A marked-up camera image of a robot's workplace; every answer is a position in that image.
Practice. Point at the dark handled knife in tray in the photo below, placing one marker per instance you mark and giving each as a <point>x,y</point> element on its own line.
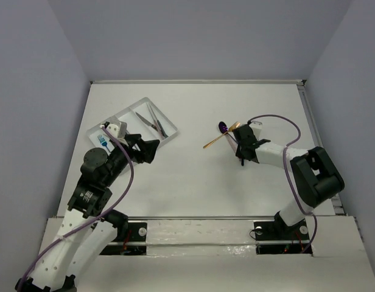
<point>151,125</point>

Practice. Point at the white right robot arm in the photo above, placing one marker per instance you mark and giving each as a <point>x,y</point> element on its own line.
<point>312,176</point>

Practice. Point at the gold spoon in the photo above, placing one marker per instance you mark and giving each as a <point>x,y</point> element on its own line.
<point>230,129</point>

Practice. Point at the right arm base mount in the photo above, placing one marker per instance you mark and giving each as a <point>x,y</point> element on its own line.
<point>269,243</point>

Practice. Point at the purple spoon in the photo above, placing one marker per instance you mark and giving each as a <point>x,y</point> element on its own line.
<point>223,129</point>

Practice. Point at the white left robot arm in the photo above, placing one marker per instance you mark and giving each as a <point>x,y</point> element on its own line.
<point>87,226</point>

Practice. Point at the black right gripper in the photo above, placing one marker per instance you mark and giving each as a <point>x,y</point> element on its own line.
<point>238,152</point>

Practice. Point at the white cutlery tray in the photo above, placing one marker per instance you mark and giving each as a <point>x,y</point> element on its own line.
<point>126,113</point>

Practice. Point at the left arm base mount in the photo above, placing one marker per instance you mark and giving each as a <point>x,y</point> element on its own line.
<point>131,242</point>

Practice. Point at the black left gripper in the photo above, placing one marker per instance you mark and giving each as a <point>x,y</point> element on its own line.
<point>136,148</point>

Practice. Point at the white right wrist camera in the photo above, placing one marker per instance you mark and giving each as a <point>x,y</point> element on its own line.
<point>256,126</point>

